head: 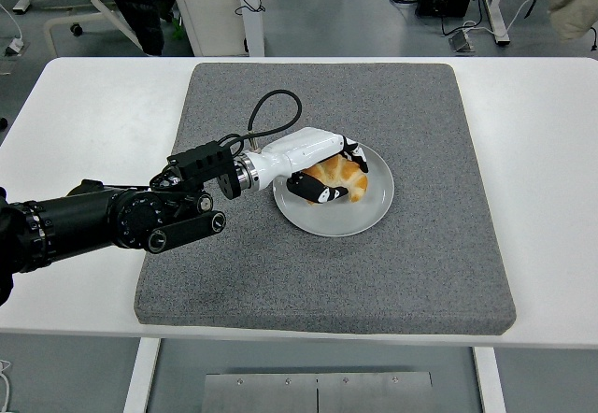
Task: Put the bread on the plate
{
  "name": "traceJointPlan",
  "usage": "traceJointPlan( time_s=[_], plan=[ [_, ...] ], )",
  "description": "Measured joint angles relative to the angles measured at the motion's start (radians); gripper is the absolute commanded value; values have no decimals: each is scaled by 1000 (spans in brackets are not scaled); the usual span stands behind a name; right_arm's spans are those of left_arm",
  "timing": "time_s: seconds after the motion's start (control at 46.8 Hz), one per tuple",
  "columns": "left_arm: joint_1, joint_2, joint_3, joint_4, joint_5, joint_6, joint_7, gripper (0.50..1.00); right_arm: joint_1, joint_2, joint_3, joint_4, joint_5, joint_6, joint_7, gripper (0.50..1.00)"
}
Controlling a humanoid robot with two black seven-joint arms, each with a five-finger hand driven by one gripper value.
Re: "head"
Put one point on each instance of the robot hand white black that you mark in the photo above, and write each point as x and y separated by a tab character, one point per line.
299	149

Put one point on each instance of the croissant bread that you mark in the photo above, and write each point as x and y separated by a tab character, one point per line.
345	175

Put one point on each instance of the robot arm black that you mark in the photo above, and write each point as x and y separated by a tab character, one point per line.
84	221

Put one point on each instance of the light grey round plate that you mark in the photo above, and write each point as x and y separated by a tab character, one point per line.
336	219

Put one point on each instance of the grey metal plate with screws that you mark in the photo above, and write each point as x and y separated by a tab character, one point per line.
261	394

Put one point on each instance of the grey speckled mat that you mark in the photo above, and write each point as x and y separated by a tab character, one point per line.
327	282

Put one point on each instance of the white cabinet panel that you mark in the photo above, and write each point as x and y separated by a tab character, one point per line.
210	6

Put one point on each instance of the small green object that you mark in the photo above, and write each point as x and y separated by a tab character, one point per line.
176	29

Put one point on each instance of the grey power adapter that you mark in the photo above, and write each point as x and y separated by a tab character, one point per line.
461	43

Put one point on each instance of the black quilted jacket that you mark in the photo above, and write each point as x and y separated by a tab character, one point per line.
145	11

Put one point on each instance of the white table leg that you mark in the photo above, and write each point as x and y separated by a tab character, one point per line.
489	380
140	375

